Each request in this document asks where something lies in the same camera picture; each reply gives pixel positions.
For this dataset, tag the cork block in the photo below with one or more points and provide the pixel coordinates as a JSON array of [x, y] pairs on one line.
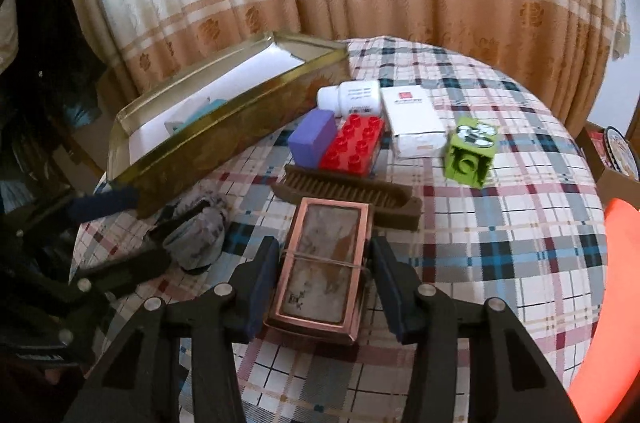
[[412, 123]]

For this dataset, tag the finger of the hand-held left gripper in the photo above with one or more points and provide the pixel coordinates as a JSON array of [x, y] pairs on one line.
[[125, 270], [105, 204]]

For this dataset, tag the orange stool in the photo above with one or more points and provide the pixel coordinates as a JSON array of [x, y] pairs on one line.
[[620, 303]]

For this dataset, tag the white plastic bottle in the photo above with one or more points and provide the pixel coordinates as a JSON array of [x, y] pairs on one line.
[[355, 98]]

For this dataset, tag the green toy block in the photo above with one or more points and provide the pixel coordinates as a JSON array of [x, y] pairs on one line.
[[467, 163]]

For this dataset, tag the copper framed box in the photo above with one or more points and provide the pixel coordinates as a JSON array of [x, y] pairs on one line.
[[320, 263]]

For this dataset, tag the dark hanging clothes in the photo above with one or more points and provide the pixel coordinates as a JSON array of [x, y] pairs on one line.
[[45, 53]]

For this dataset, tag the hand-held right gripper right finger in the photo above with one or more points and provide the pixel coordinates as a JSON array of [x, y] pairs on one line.
[[390, 293]]

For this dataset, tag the plaid tablecloth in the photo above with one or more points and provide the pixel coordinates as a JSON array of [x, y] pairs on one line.
[[500, 253]]

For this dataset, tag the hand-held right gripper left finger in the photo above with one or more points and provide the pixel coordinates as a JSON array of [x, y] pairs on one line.
[[260, 293]]

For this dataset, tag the grey speckled stone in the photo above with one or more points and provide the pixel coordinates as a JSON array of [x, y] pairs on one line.
[[205, 238]]

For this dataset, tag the brown wooden comb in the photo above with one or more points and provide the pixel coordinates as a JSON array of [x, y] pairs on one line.
[[340, 193]]

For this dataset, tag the cardboard box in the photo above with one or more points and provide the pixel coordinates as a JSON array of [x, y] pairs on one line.
[[615, 189]]

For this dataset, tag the gold metal tin box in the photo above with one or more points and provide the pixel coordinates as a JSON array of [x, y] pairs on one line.
[[225, 138]]

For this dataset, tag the round printed plate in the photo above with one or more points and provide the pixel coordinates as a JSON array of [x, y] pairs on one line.
[[625, 153]]

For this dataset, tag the purple block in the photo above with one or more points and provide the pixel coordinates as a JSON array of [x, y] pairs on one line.
[[310, 138]]

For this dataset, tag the red toy brick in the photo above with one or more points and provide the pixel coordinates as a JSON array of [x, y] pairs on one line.
[[350, 148]]

